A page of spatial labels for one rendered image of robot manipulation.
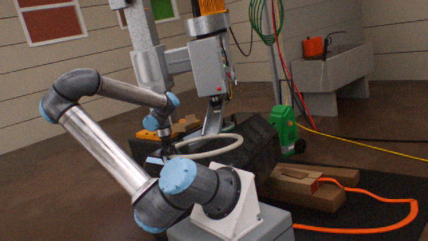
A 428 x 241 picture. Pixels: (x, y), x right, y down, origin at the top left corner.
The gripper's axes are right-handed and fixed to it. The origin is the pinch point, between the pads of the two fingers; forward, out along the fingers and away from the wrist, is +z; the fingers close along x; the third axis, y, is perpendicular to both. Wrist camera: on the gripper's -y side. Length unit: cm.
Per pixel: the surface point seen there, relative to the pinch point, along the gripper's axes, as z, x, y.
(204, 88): -35, 46, -49
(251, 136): 10, 76, -47
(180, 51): -65, 52, -114
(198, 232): 9, -8, 71
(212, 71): -46, 53, -44
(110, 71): -49, 33, -679
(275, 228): 11, 20, 87
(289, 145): 63, 165, -143
